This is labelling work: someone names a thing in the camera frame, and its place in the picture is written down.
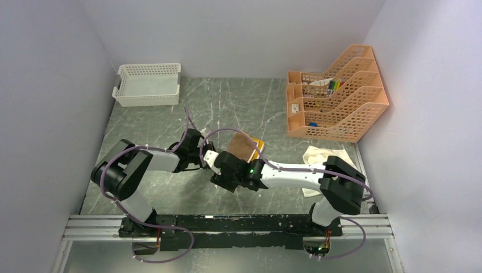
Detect yellow brown bear towel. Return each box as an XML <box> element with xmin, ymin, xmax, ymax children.
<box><xmin>226</xmin><ymin>133</ymin><xmax>260</xmax><ymax>163</ymax></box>

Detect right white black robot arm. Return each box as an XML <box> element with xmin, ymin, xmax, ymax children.
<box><xmin>203</xmin><ymin>150</ymin><xmax>365</xmax><ymax>235</ymax></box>

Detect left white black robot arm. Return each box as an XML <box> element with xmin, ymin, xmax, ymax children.
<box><xmin>90</xmin><ymin>129</ymin><xmax>215</xmax><ymax>237</ymax></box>

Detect white crumpled towel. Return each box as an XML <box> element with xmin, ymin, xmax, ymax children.
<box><xmin>301</xmin><ymin>145</ymin><xmax>356</xmax><ymax>198</ymax></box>

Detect white plastic basket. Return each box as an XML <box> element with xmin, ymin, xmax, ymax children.
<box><xmin>112</xmin><ymin>63</ymin><xmax>181</xmax><ymax>107</ymax></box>

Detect orange plastic file organizer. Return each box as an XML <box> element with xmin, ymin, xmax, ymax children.
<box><xmin>286</xmin><ymin>44</ymin><xmax>389</xmax><ymax>143</ymax></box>

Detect colourful pens in organizer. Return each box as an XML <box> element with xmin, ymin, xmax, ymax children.
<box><xmin>328</xmin><ymin>80</ymin><xmax>342</xmax><ymax>92</ymax></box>

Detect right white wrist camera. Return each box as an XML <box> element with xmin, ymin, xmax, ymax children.
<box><xmin>203</xmin><ymin>150</ymin><xmax>221</xmax><ymax>175</ymax></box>

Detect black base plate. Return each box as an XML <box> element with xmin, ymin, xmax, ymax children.
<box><xmin>118</xmin><ymin>214</ymin><xmax>342</xmax><ymax>251</ymax></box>

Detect aluminium rail frame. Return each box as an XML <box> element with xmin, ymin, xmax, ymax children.
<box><xmin>51</xmin><ymin>150</ymin><xmax>405</xmax><ymax>273</ymax></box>

